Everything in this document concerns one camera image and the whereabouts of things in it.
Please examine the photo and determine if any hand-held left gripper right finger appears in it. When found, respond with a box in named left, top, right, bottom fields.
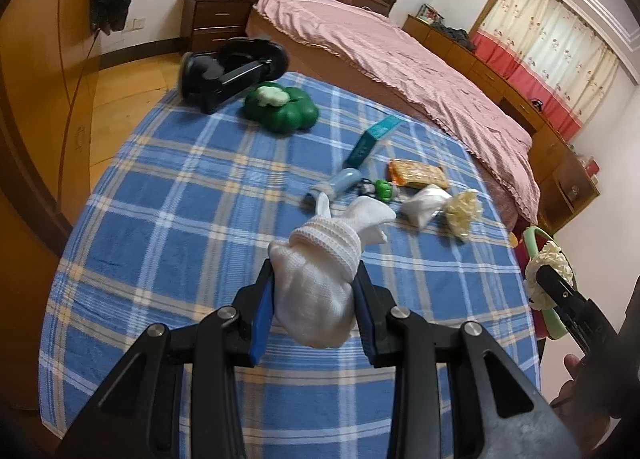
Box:
left=352, top=264, right=583, bottom=459

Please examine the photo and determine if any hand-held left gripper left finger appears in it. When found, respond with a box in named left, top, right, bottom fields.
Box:
left=55, top=259, right=276, bottom=459

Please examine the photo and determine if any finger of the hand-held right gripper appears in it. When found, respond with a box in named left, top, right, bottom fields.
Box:
left=537, top=266, right=601, bottom=340

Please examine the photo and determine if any white sock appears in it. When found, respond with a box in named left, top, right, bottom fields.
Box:
left=269, top=191, right=397, bottom=347

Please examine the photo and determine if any red bin with green rim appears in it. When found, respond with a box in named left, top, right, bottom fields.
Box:
left=520, top=225, right=581, bottom=342

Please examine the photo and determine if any white plastic packet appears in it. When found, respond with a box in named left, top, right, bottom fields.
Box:
left=400, top=184, right=452, bottom=228

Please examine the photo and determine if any green keychain toy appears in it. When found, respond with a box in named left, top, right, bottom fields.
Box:
left=360, top=178, right=403, bottom=202

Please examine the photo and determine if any light blue bottle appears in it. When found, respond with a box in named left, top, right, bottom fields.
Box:
left=301, top=166, right=362, bottom=212

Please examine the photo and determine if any orange snack packet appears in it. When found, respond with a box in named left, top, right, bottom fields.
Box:
left=387, top=158, right=448, bottom=190

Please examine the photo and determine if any white and teal carton box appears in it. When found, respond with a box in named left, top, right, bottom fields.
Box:
left=345, top=116, right=403, bottom=170

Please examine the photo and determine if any person's right hand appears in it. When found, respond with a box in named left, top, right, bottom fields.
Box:
left=552, top=354, right=583, bottom=412

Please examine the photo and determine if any blue plaid tablecloth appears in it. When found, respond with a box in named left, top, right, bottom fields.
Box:
left=37, top=71, right=543, bottom=459

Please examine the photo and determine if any green plush toy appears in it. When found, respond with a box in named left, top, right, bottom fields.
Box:
left=243, top=81, right=320, bottom=137

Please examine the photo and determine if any long wooden cabinet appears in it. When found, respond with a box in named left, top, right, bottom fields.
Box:
left=402, top=14, right=566, bottom=150

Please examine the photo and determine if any floral curtain with red hem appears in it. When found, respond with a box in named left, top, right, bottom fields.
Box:
left=472, top=0, right=621, bottom=142

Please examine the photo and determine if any pink quilt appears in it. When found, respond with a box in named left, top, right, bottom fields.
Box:
left=251, top=0, right=542, bottom=224

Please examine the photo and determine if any dark clothes pile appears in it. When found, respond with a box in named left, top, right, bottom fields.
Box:
left=432, top=21, right=478, bottom=52

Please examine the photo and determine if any dark wooden nightstand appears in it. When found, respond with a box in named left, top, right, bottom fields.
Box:
left=180, top=0, right=258, bottom=54

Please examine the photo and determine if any hanging black cable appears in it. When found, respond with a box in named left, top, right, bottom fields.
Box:
left=57, top=31, right=103, bottom=180

